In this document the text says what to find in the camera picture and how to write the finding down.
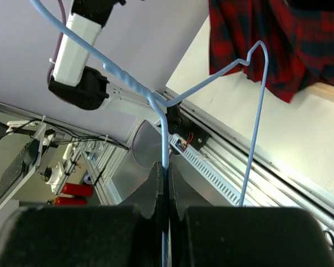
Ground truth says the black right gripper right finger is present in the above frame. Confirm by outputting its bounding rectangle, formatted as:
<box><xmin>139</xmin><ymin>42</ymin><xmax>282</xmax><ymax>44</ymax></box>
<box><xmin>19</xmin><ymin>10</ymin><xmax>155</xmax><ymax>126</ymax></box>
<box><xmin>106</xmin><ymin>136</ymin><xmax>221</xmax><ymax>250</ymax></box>
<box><xmin>169</xmin><ymin>164</ymin><xmax>334</xmax><ymax>266</ymax></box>

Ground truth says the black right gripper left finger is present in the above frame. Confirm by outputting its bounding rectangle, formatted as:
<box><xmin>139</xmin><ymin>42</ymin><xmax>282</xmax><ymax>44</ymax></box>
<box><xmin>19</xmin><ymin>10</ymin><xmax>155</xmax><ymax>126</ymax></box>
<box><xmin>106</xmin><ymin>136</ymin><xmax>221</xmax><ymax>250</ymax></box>
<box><xmin>0</xmin><ymin>162</ymin><xmax>163</xmax><ymax>266</ymax></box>

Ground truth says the red black plaid skirt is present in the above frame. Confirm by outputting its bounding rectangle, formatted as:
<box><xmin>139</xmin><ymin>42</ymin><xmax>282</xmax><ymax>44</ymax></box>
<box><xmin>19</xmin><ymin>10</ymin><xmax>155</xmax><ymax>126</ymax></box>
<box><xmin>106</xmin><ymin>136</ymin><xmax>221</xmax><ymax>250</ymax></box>
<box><xmin>209</xmin><ymin>1</ymin><xmax>334</xmax><ymax>102</ymax></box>

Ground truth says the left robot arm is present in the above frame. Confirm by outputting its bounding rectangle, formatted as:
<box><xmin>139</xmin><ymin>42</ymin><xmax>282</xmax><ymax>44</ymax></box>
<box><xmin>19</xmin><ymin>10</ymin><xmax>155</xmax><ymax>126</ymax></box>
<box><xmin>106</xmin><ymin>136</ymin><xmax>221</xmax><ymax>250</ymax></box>
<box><xmin>46</xmin><ymin>1</ymin><xmax>126</xmax><ymax>111</ymax></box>

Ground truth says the red fire extinguisher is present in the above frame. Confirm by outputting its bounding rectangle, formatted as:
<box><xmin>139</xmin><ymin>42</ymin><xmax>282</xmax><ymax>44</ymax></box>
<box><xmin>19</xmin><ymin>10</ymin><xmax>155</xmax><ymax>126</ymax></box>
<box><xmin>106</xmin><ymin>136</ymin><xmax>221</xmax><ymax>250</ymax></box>
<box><xmin>53</xmin><ymin>196</ymin><xmax>87</xmax><ymax>206</ymax></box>
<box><xmin>62</xmin><ymin>182</ymin><xmax>94</xmax><ymax>197</ymax></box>

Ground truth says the grey laptop keyboard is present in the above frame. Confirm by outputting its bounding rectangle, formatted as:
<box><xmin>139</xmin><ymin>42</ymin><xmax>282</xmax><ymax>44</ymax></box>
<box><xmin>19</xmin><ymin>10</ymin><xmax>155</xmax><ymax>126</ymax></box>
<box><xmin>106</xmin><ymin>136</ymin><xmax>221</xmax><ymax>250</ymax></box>
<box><xmin>0</xmin><ymin>123</ymin><xmax>47</xmax><ymax>211</ymax></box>

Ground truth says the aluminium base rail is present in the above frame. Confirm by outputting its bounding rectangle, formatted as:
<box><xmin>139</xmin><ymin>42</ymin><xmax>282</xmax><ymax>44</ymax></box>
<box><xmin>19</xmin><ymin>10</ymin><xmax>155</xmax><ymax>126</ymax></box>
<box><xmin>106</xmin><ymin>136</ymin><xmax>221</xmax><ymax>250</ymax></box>
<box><xmin>105</xmin><ymin>83</ymin><xmax>334</xmax><ymax>237</ymax></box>

